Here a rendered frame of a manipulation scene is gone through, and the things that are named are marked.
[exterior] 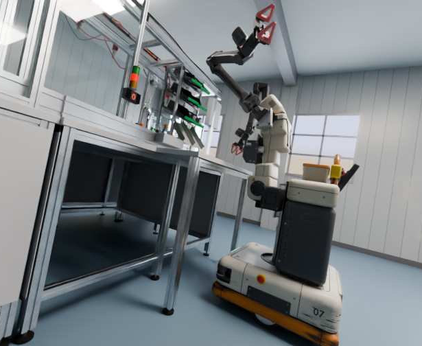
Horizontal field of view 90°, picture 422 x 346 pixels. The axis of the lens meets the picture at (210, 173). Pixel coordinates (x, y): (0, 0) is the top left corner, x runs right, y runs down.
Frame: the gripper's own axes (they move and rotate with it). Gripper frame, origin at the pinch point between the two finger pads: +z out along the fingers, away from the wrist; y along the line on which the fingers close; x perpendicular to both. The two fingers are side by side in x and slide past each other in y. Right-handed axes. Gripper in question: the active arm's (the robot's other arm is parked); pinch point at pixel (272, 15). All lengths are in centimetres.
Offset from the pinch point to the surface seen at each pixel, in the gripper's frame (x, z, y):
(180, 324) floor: -9, -67, -128
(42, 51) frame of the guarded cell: -78, -31, -26
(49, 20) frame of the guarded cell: -78, -28, -15
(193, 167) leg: -12, -53, -52
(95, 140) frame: -59, -51, -47
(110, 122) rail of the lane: -55, -58, -34
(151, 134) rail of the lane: -33, -75, -27
